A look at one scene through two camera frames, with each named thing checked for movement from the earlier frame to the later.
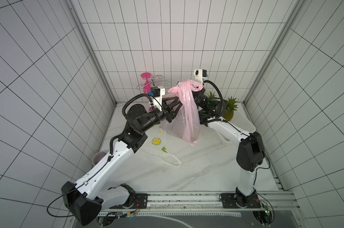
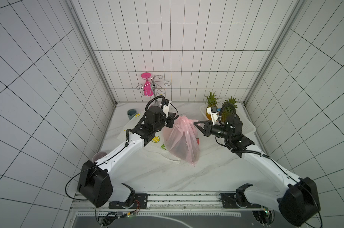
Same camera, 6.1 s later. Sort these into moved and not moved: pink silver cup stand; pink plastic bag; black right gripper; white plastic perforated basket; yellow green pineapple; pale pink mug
Moved: pink plastic bag; black right gripper
Not moved: pink silver cup stand; yellow green pineapple; pale pink mug; white plastic perforated basket
